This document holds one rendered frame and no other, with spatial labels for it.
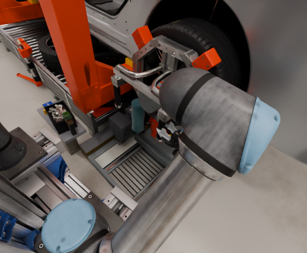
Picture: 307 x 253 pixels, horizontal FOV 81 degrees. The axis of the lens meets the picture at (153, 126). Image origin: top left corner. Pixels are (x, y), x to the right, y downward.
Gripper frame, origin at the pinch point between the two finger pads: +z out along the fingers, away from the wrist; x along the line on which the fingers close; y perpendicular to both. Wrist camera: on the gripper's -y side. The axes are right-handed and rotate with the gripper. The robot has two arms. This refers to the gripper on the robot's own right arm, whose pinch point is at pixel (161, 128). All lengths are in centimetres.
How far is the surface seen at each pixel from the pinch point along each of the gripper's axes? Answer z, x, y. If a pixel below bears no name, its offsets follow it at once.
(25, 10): 255, -31, -21
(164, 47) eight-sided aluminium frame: 20.3, -20.5, 27.0
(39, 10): 255, -47, -23
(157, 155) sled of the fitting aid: 14, -22, -67
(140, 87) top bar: 16.9, -1.5, 14.8
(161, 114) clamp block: 0.0, 1.5, 11.0
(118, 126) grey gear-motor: 46, -7, -43
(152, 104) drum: 12.4, -6.0, 3.9
